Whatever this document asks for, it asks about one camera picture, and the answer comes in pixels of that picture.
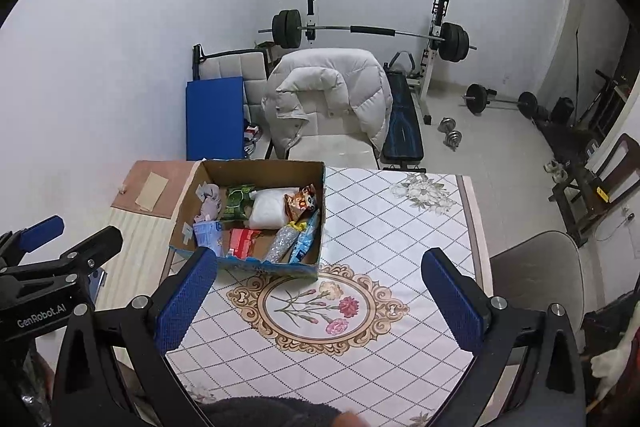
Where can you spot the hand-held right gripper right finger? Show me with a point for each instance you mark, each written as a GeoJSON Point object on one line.
{"type": "Point", "coordinates": [452, 302]}

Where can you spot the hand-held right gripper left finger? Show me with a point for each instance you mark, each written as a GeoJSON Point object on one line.
{"type": "Point", "coordinates": [185, 302]}

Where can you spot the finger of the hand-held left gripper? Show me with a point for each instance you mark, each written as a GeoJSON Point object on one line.
{"type": "Point", "coordinates": [42, 229]}
{"type": "Point", "coordinates": [92, 249]}

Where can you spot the blue white tissue pack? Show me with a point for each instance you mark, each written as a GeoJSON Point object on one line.
{"type": "Point", "coordinates": [209, 234]}

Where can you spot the red packet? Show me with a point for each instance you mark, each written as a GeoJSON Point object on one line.
{"type": "Point", "coordinates": [242, 244]}

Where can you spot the grey plush toy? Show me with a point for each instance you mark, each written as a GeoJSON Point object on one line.
{"type": "Point", "coordinates": [210, 207]}

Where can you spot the silver glitter pouch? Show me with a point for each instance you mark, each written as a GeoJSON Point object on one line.
{"type": "Point", "coordinates": [279, 248]}

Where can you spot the green snack packet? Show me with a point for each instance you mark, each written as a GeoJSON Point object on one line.
{"type": "Point", "coordinates": [236, 202]}

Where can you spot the white plastic bag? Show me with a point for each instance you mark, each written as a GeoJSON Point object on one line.
{"type": "Point", "coordinates": [270, 209]}

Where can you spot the long blue packet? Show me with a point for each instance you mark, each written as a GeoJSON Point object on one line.
{"type": "Point", "coordinates": [306, 242]}

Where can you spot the cardboard box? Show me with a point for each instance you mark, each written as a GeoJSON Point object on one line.
{"type": "Point", "coordinates": [250, 174]}

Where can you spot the brown panda snack packet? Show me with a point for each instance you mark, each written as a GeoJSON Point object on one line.
{"type": "Point", "coordinates": [301, 203]}

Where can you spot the blue smartphone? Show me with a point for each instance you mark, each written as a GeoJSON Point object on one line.
{"type": "Point", "coordinates": [96, 279]}

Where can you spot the brown paper sheet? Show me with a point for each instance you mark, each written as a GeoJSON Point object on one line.
{"type": "Point", "coordinates": [130, 187]}

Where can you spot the floral diamond pattern tablecloth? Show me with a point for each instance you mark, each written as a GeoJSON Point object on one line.
{"type": "Point", "coordinates": [400, 232]}

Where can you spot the grey round stool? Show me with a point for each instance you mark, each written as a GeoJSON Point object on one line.
{"type": "Point", "coordinates": [535, 272]}

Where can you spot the person's dark fleece clothing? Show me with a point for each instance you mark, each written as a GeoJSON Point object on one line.
{"type": "Point", "coordinates": [270, 412]}

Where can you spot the chrome dumbbell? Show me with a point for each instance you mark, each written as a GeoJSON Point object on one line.
{"type": "Point", "coordinates": [454, 139]}
{"type": "Point", "coordinates": [446, 124]}

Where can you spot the white shoe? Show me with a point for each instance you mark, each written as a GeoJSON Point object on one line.
{"type": "Point", "coordinates": [551, 166]}
{"type": "Point", "coordinates": [562, 174]}

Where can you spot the white fluffy cloth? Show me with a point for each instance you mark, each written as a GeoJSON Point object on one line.
{"type": "Point", "coordinates": [612, 364]}

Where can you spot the blue folded exercise mat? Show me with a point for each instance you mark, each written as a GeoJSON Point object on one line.
{"type": "Point", "coordinates": [215, 117]}

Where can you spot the red white packaging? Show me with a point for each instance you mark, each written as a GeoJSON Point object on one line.
{"type": "Point", "coordinates": [251, 132]}

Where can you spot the black weight bench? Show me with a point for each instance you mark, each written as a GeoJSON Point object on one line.
{"type": "Point", "coordinates": [402, 122]}

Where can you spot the beige upholstered chair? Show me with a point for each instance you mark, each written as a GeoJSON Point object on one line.
{"type": "Point", "coordinates": [330, 147]}

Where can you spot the small barbell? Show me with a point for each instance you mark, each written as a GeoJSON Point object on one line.
{"type": "Point", "coordinates": [476, 98]}

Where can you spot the black bag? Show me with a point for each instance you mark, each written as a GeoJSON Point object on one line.
{"type": "Point", "coordinates": [562, 111]}

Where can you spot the dark wooden chair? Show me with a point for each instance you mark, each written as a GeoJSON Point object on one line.
{"type": "Point", "coordinates": [622, 157]}

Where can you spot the beige quilted chair back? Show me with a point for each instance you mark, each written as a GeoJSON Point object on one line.
{"type": "Point", "coordinates": [225, 64]}

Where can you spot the white down jacket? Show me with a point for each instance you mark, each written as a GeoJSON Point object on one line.
{"type": "Point", "coordinates": [340, 77]}

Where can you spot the black exercise machine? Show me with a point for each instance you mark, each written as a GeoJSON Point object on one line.
{"type": "Point", "coordinates": [602, 99]}

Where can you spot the barbell with black plates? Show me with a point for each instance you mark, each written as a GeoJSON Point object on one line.
{"type": "Point", "coordinates": [367, 29]}

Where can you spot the white barbell rack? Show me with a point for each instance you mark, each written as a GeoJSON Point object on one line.
{"type": "Point", "coordinates": [439, 14]}

